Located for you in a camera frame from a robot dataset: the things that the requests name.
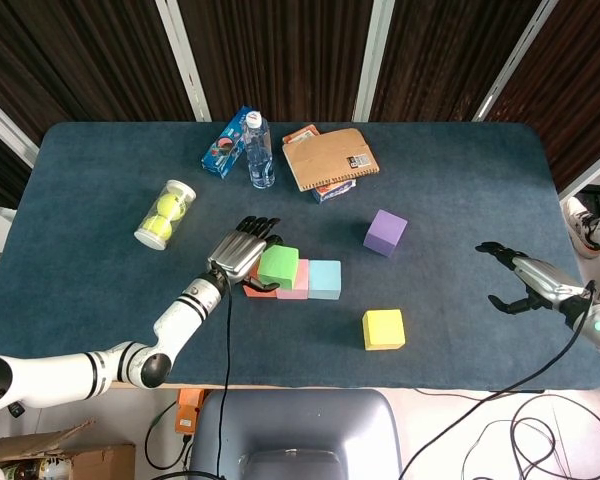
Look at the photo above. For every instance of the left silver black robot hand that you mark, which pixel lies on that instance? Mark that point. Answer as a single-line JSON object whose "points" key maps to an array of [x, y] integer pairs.
{"points": [[237, 252]]}

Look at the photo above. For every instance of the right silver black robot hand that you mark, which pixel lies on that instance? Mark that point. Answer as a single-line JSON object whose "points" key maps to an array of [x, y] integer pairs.
{"points": [[545, 282]]}

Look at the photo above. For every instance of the green foam cube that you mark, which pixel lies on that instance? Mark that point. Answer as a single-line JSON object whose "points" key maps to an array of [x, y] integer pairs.
{"points": [[279, 265]]}

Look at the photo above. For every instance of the red foam cube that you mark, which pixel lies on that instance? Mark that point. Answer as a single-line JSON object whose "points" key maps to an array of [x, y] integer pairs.
{"points": [[260, 293]]}

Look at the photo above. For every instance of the pink foam cube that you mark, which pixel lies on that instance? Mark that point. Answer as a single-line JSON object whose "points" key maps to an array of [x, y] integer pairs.
{"points": [[300, 287]]}

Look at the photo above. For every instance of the light blue foam cube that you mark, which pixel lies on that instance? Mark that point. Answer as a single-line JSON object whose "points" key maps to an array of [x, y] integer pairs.
{"points": [[325, 280]]}

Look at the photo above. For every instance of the purple foam cube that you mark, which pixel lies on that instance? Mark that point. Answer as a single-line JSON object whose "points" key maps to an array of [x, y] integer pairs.
{"points": [[386, 230]]}

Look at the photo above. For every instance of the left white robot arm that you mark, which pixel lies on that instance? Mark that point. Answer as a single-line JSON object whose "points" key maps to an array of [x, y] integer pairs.
{"points": [[55, 375]]}

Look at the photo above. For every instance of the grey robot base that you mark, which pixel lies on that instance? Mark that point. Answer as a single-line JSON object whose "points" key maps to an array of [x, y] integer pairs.
{"points": [[295, 425]]}

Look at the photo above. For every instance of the white orange sneaker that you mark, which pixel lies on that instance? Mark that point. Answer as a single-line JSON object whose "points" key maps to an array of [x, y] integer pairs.
{"points": [[585, 225]]}

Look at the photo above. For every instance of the yellow tennis ball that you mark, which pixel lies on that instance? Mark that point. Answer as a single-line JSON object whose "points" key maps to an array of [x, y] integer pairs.
{"points": [[157, 227], [171, 206]]}

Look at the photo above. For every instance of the clear tennis ball tube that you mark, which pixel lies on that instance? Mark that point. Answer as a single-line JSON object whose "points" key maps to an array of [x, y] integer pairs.
{"points": [[152, 240]]}

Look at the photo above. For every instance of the clear plastic water bottle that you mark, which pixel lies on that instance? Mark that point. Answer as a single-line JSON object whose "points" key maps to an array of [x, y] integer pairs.
{"points": [[259, 155]]}

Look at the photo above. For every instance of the blue cookie box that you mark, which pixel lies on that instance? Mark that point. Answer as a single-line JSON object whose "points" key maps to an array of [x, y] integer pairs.
{"points": [[222, 150]]}

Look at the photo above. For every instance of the blue white card box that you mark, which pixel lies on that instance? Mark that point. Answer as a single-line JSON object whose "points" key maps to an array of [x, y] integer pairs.
{"points": [[335, 191]]}

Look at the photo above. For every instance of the brown cardboard package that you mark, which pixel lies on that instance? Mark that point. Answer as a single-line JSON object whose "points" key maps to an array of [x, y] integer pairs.
{"points": [[325, 157]]}

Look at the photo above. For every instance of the orange paper packet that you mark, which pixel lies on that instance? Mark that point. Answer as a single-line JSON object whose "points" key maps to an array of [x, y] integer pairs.
{"points": [[300, 134]]}

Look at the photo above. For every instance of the blue felt table cloth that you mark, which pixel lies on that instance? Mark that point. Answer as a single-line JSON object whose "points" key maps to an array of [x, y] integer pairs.
{"points": [[105, 280]]}

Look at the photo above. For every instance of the yellow foam cube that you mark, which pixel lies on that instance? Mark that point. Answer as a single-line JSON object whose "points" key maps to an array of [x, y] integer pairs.
{"points": [[383, 330]]}

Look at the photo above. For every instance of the orange device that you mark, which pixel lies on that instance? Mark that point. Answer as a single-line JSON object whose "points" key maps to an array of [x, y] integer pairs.
{"points": [[185, 420]]}

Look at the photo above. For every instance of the brown cardboard box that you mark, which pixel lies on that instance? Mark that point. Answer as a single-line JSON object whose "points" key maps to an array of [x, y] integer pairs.
{"points": [[105, 462]]}

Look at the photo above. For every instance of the glass bottle yellow label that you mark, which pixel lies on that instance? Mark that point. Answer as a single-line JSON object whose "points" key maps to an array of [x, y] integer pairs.
{"points": [[35, 470]]}

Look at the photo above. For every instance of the white metal frame beam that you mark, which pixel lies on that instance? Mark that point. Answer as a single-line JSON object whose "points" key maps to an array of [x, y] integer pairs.
{"points": [[5, 130], [592, 177]]}

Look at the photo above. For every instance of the white metal frame post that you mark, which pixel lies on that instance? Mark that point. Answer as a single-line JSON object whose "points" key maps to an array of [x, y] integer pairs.
{"points": [[510, 65], [372, 60], [185, 65]]}

